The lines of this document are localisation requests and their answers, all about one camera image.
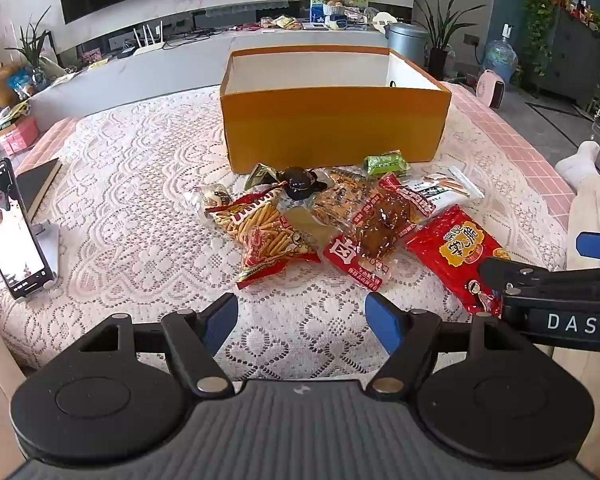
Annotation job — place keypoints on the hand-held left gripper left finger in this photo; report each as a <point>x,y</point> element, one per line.
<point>222,322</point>

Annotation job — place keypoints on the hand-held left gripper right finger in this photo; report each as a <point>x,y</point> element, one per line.
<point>385,322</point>

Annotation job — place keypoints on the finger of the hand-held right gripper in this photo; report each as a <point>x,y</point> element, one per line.
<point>510,270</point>
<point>597,243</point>

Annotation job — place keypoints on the large red snack packet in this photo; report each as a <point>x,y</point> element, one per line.
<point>450,250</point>

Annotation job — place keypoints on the red braised meat packet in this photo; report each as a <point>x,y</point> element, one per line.
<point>375,230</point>

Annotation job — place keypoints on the red potato stick packet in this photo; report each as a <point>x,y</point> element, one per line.
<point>265,235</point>

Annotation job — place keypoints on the white striped snack packet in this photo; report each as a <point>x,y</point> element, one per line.
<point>445,190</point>

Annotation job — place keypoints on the clear packet with brown snack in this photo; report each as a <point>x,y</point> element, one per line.
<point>212,195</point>

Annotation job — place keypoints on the beige clear snack packet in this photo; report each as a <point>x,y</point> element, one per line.
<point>305,222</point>

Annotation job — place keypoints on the orange spicy snack packet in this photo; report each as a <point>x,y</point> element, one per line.
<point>340,195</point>

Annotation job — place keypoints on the green candy packet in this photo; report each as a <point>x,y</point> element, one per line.
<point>386,164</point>

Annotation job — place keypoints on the dark round snack packet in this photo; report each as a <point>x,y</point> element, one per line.
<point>300,182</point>

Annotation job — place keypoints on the orange cardboard box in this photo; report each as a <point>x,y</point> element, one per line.
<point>330,125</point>

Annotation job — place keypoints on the person's beige trouser leg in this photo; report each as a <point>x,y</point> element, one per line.
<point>595,205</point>

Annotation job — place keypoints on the person's white sock foot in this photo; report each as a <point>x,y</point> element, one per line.
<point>577,162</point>

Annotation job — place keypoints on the pink checked mat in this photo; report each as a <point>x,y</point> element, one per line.
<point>505,135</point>

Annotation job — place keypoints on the white lace tablecloth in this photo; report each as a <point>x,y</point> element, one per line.
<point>130,185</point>

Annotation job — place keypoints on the pink fan heater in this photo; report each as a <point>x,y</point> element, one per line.
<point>492,87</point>

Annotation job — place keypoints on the silver phone stand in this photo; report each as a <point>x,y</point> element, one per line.
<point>50,250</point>

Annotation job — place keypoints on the large water bottle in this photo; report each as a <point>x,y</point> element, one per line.
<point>500,57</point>

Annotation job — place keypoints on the tall potted snake plant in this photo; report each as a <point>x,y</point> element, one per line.
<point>437,60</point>

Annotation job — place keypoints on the smartphone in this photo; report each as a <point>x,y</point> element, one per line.
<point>10,230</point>

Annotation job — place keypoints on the dark notebook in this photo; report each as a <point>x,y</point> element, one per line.
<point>37,180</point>

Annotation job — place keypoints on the grey pedal trash can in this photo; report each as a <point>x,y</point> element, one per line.
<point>407,42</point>

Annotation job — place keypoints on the white marble tv console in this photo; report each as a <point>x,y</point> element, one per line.
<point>155,75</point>

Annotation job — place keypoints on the pink cardboard box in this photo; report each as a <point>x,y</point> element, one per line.
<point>20,135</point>

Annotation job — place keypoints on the white cloud-shaped plaque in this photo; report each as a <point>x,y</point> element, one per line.
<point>382,20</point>

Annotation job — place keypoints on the white wifi router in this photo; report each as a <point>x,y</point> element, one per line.
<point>147,49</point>

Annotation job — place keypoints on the black set-top box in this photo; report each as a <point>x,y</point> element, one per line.
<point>127,51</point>

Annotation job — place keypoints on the pile of papers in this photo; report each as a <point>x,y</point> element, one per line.
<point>7,116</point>

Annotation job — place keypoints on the blue white jar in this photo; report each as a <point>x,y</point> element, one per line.
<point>336,21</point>

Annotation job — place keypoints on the yellow snack bags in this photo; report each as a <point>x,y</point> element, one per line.
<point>280,22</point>

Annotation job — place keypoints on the blue snack bag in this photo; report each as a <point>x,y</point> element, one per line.
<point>20,82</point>

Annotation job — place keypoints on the brown round vase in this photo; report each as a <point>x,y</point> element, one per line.
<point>0,85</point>

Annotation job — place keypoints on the slim leafy potted plant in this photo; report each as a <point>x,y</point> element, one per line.
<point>32,45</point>

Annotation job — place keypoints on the black wall socket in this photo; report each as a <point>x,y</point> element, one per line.
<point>472,39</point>

